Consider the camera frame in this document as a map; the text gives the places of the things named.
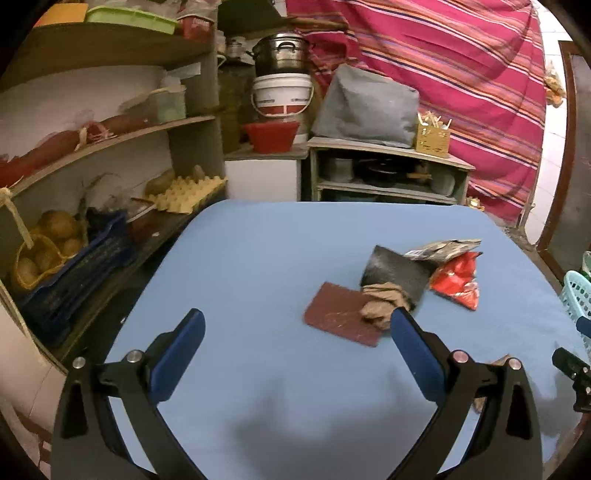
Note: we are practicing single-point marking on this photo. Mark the low wooden cabinet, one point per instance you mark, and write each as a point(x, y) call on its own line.
point(392, 150)

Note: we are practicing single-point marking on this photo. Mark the grey bag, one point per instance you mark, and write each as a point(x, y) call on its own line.
point(364, 108)

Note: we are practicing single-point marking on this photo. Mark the yellow box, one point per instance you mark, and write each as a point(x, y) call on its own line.
point(62, 14)

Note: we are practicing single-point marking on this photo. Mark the clear plastic container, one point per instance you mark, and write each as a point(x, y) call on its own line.
point(168, 106)

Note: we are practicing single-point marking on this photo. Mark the black sandpaper sheet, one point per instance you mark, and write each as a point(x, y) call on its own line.
point(397, 274)

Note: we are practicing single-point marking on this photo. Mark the red plastic basin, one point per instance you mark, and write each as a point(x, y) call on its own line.
point(270, 137)

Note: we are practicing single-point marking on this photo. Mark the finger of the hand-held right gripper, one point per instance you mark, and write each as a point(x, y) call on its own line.
point(570, 364)
point(583, 326)

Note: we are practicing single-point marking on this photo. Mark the hanging orange bag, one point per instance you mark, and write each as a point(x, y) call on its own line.
point(554, 85)

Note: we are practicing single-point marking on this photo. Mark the red striped cloth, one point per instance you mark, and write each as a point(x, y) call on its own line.
point(438, 69)

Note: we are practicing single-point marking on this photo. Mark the yellow egg tray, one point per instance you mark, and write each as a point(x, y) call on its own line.
point(189, 196)

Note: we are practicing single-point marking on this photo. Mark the white plastic bucket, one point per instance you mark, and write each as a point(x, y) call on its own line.
point(281, 94)

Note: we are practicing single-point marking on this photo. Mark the green bottle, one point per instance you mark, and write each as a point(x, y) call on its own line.
point(587, 264)

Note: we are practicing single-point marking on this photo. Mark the brown paper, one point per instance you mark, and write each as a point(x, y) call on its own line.
point(498, 360)

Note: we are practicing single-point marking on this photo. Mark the red snack wrapper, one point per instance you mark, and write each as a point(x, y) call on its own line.
point(457, 279)

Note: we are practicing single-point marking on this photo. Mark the dark foil wrapper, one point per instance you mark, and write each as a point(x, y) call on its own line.
point(445, 249)

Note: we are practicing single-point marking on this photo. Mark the light blue plastic basket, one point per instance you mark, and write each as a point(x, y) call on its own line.
point(578, 300)

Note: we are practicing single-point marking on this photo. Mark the wooden door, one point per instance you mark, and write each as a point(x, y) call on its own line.
point(575, 138)

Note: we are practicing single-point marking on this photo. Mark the tan paper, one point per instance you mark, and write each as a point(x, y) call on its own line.
point(381, 307)

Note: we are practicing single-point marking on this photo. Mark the yellow basket of potatoes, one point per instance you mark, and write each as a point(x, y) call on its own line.
point(46, 251)

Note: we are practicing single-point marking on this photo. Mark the black pan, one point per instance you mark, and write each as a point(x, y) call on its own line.
point(378, 171)

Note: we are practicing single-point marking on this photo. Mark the steel pot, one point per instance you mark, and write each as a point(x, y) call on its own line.
point(279, 55)

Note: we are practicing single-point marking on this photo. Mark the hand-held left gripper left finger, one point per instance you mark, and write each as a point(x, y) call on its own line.
point(180, 355)

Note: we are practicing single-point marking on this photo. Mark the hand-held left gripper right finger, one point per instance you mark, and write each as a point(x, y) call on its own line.
point(418, 357)

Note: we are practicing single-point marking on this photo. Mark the yellow oil jug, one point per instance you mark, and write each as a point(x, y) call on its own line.
point(233, 110)

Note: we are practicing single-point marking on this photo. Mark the blue plastic crate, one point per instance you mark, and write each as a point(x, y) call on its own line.
point(78, 286)

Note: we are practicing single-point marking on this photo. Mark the wooden shelf unit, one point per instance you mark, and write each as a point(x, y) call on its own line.
point(115, 53)

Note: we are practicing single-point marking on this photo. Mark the blue table cover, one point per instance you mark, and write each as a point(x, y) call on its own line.
point(277, 277)

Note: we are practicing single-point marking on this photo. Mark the green plastic tray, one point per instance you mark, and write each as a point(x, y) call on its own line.
point(131, 19)

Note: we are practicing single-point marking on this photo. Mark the white cabinet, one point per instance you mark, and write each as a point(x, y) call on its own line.
point(263, 177)

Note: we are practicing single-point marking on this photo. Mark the yellow utensil holder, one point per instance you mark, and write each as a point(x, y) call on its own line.
point(431, 141)

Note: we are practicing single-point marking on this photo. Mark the maroon sandpaper sheet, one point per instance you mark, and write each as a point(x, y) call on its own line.
point(339, 318)

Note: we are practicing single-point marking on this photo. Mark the red mesh bag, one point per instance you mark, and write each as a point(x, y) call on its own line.
point(117, 124)
point(41, 154)

